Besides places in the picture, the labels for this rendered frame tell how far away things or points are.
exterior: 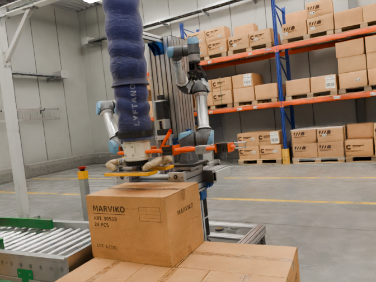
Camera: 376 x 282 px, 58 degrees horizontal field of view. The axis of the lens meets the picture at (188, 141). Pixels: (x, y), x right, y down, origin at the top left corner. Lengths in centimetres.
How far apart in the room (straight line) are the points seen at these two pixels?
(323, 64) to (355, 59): 157
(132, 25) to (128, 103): 46
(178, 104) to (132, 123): 73
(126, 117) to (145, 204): 53
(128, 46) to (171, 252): 121
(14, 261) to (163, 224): 112
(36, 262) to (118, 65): 134
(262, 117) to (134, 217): 880
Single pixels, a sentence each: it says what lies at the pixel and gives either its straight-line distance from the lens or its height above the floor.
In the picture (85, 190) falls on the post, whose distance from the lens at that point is 316.
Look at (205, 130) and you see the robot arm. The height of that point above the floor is 126.
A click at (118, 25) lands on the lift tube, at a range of 214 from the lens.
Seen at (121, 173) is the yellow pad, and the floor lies 107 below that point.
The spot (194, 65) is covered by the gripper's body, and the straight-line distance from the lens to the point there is 221.
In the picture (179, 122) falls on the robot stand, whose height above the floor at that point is 134.
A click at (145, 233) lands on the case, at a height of 73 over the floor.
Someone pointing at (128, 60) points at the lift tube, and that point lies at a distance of 210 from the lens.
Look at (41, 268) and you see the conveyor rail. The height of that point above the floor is 52.
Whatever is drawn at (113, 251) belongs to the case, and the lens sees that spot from 222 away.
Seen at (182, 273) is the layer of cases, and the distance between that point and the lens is 193.
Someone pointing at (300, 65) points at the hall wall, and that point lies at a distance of 1033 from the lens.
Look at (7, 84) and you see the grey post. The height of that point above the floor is 214.
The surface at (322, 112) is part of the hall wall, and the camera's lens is 1017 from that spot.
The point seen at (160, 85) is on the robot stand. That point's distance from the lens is 279.
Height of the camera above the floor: 134
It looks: 3 degrees down
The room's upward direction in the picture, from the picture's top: 6 degrees counter-clockwise
